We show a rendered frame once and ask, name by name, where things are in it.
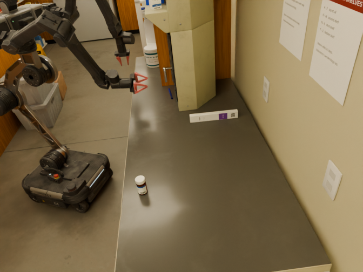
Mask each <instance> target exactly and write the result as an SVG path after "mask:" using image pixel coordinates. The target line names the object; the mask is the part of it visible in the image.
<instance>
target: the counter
mask: <svg viewBox="0 0 363 272"><path fill-rule="evenodd" d="M135 65H136V66H135V72H137V73H139V74H141V75H144V76H146V77H148V80H145V81H142V82H140V83H141V84H145V85H147V88H146V89H144V90H142V91H140V92H138V93H137V94H133V93H132V102H131V112H130V122H129V133H128V139H127V150H126V160H125V171H124V182H123V192H122V202H121V215H120V220H119V230H118V241H117V251H116V261H115V272H325V271H330V268H331V266H332V263H331V261H330V260H329V258H328V256H327V254H326V252H325V250H324V249H323V247H322V245H321V243H320V241H319V239H318V238H317V236H316V234H315V232H314V230H313V228H312V226H311V225H310V223H309V221H308V219H307V217H306V215H305V213H304V212H303V210H302V208H301V206H300V204H299V202H298V201H297V199H296V197H295V195H294V194H293V192H292V190H291V188H290V186H289V184H288V182H287V181H286V179H285V177H284V175H283V173H282V171H281V170H280V168H279V166H278V164H277V162H276V160H275V158H274V157H273V155H272V153H271V151H270V149H269V147H268V146H267V144H266V142H265V140H264V138H263V136H262V135H261V133H260V131H259V129H258V127H257V126H256V124H255V122H254V120H253V118H252V116H251V115H250V113H249V111H248V109H247V107H246V105H245V103H244V102H243V100H242V98H241V96H240V94H239V92H238V90H237V89H236V87H235V85H234V83H233V81H232V79H231V78H225V79H216V96H214V97H213V98H212V99H210V100H209V101H208V102H206V103H205V104H204V105H202V106H201V107H200V108H198V109H196V110H187V111H179V107H178V101H177V102H176V98H175V93H174V86H173V85H168V86H162V80H161V76H160V68H159V67H155V68H150V67H148V66H147V64H146V58H145V56H142V57H136V63H135ZM169 89H170V91H171V94H172V97H173V99H171V96H170V93H169ZM236 109H237V110H238V117H237V118H231V119H221V120H211V121H201V122H195V123H191V122H190V114H195V113H205V112H215V111H226V110H236ZM140 175H142V176H144V177H145V181H146V186H147V193H146V194H145V195H139V194H138V190H137V186H136V182H135V178H136V177H137V176H140Z"/></svg>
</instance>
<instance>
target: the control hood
mask: <svg viewBox="0 0 363 272"><path fill-rule="evenodd" d="M164 2H165V3H164V4H162V8H161V9H155V10H152V9H150V6H149V5H146V2H145V17H146V18H147V19H148V20H150V21H151V22H152V23H153V24H154V25H156V26H157V27H159V28H160V29H161V30H162V31H164V32H165V33H169V32H170V25H169V15H168V11H167V6H166V1H165V0H164Z"/></svg>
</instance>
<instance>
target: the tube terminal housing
mask: <svg viewBox="0 0 363 272"><path fill-rule="evenodd" d="M165 1H166V6H167V11H168V15H169V25H170V36H171V44H172V53H173V63H174V72H175V78H176V87H177V97H178V107H179V111H187V110H196V109H198V108H200V107H201V106H202V105H204V104H205V103H206V102H208V101H209V100H210V99H212V98H213V97H214V96H216V73H215V50H214V8H213V0H165Z"/></svg>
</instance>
